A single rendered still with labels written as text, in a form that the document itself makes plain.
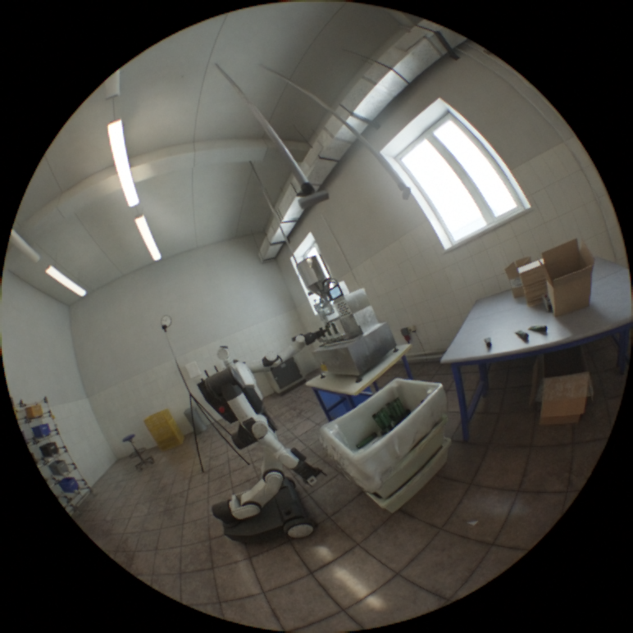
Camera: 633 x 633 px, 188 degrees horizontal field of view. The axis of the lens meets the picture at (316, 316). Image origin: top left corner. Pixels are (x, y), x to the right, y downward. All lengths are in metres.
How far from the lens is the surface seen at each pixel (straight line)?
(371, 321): 1.61
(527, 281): 1.61
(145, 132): 3.52
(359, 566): 1.37
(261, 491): 1.48
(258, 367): 1.34
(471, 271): 2.46
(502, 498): 1.41
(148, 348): 5.40
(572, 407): 1.56
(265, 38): 3.33
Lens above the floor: 1.27
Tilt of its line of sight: 1 degrees up
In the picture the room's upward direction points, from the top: 24 degrees counter-clockwise
